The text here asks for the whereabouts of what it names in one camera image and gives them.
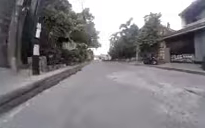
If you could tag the leafy trees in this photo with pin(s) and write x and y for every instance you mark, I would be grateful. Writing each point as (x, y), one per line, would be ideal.
(68, 33)

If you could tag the building with awning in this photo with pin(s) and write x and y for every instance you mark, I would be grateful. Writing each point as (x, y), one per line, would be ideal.
(190, 36)

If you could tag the motorcycle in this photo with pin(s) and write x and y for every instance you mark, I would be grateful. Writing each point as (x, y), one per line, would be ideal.
(150, 60)

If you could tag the grey asphalt road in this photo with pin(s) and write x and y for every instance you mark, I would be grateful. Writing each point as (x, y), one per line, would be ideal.
(113, 96)

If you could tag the tree trunk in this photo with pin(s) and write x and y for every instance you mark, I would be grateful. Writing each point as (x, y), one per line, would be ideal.
(14, 36)

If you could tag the dark pole with signs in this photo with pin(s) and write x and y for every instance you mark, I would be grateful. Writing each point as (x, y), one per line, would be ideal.
(36, 43)

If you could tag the concrete pavement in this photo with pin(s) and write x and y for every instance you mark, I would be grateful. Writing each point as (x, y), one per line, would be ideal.
(186, 67)
(13, 81)

